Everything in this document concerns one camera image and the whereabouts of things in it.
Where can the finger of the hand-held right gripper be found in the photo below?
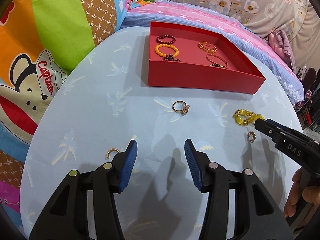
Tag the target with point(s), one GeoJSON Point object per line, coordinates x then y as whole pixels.
{"type": "Point", "coordinates": [265, 128]}
{"type": "Point", "coordinates": [277, 125]}

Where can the red cardboard box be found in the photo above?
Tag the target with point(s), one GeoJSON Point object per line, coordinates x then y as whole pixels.
{"type": "Point", "coordinates": [200, 77]}

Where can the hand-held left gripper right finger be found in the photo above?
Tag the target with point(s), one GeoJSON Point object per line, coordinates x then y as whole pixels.
{"type": "Point", "coordinates": [193, 167]}

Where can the dark cluttered shelf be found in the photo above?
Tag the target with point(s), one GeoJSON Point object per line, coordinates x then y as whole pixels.
{"type": "Point", "coordinates": [311, 97]}

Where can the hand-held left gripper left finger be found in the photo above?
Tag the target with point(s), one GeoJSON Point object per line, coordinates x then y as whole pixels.
{"type": "Point", "coordinates": [127, 167]}

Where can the purple cloth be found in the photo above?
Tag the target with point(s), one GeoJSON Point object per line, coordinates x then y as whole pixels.
{"type": "Point", "coordinates": [280, 45]}

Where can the gold cuff bangle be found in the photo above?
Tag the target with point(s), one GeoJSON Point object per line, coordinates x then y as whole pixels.
{"type": "Point", "coordinates": [202, 47]}

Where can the person's right hand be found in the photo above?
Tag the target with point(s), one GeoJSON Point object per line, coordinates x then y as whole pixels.
{"type": "Point", "coordinates": [295, 205]}

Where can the gold hoop earring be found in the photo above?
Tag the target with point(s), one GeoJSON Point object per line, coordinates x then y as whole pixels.
{"type": "Point", "coordinates": [110, 151]}
{"type": "Point", "coordinates": [250, 136]}

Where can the thin gold bangle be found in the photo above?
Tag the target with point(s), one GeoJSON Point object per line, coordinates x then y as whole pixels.
{"type": "Point", "coordinates": [208, 57]}

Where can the monkey printed blanket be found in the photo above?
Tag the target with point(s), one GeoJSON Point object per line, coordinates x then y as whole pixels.
{"type": "Point", "coordinates": [62, 30]}

